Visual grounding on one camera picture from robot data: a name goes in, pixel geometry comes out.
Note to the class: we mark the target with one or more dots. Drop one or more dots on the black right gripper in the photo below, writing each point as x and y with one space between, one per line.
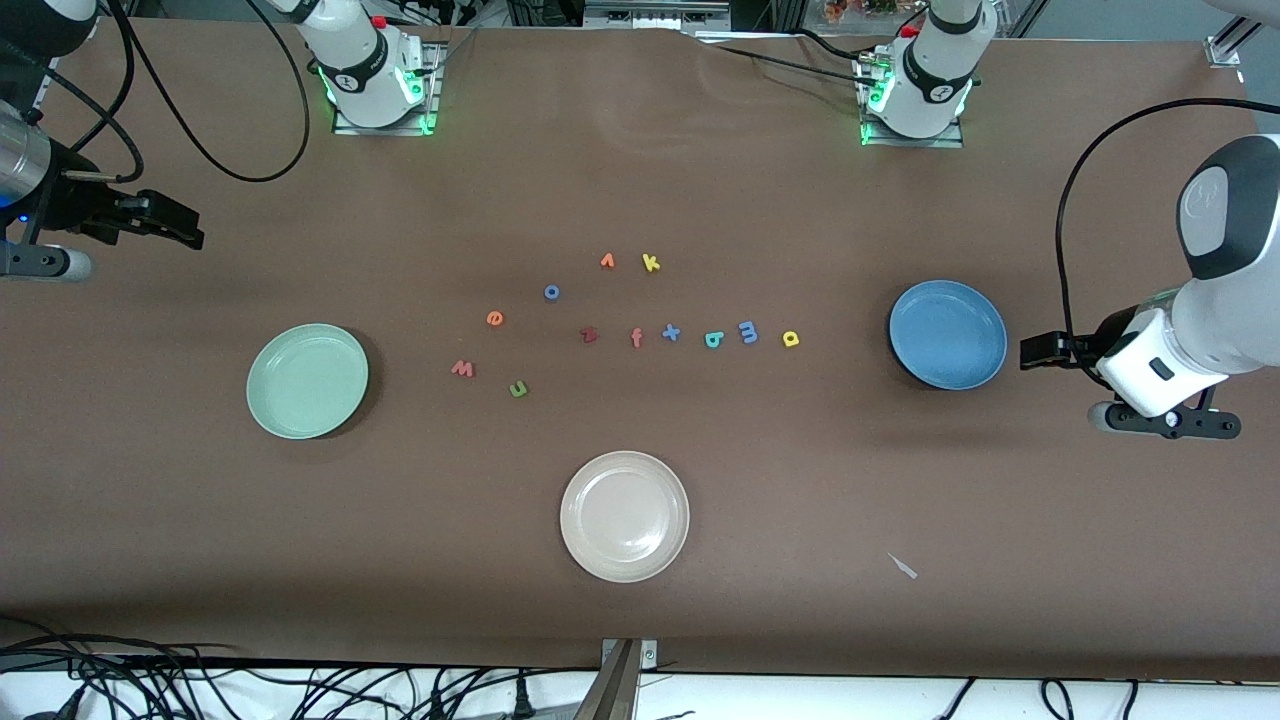
80 207

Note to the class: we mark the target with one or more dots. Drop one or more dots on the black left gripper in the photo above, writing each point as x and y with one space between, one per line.
1088 349

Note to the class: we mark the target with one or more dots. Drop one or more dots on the blue letter m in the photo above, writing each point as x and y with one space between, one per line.
748 333

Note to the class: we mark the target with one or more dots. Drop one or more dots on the blue plate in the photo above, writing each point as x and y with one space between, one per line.
947 334

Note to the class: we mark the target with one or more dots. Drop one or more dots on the green plate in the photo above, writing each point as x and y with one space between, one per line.
307 381

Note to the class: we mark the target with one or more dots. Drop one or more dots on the small white paper scrap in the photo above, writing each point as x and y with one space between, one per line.
905 568

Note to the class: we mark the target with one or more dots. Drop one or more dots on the pink letter w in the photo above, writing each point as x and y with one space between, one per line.
462 369

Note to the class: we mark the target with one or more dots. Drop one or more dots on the blue letter x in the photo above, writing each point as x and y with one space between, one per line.
671 333

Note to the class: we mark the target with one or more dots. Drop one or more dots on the orange decor object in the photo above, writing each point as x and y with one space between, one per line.
860 8

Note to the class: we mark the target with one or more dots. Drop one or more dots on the beige plate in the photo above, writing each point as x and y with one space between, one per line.
624 516

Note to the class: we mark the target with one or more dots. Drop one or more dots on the grey metal box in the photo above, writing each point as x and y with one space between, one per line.
655 12

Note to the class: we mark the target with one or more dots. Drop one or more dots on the black power plug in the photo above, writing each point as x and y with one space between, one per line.
521 697

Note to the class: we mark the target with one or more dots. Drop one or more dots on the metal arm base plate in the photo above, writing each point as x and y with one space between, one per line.
900 143
350 125

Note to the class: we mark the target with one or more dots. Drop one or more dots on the aluminium frame strut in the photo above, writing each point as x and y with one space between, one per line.
1228 48

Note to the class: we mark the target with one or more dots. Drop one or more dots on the aluminium profile post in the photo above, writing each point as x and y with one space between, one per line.
622 685

